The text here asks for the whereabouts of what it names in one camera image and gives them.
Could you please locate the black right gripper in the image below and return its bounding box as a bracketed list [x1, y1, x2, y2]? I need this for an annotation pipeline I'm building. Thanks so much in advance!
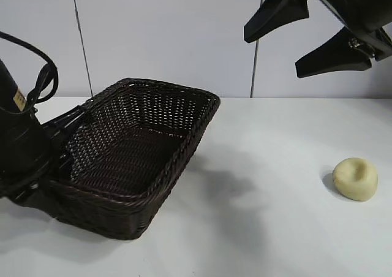
[244, 0, 392, 79]

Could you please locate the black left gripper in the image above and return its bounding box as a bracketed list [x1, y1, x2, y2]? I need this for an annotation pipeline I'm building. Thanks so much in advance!
[0, 105, 91, 220]

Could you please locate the dark brown woven basket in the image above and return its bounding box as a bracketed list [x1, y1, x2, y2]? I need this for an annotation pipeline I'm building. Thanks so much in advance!
[45, 78, 221, 240]

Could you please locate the pale yellow egg yolk pastry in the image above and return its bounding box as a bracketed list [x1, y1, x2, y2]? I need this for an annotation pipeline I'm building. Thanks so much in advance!
[332, 157, 379, 202]

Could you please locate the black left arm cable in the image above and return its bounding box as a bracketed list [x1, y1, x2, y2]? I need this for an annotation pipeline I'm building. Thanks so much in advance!
[0, 31, 59, 106]

